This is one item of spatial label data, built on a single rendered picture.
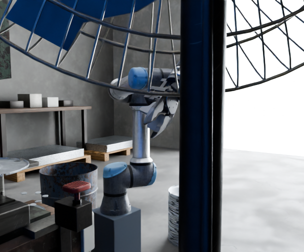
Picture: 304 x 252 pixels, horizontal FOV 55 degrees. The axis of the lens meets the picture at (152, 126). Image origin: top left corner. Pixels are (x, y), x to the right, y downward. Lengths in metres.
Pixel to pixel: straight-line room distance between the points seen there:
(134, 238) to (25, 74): 3.97
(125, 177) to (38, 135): 3.93
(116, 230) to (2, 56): 0.90
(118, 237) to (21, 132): 3.82
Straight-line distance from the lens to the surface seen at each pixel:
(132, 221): 1.49
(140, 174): 1.44
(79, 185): 0.86
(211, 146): 0.19
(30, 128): 5.15
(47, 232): 0.93
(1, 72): 0.88
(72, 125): 5.69
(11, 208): 0.91
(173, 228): 2.11
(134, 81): 1.00
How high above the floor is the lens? 1.01
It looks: 6 degrees down
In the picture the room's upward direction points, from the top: straight up
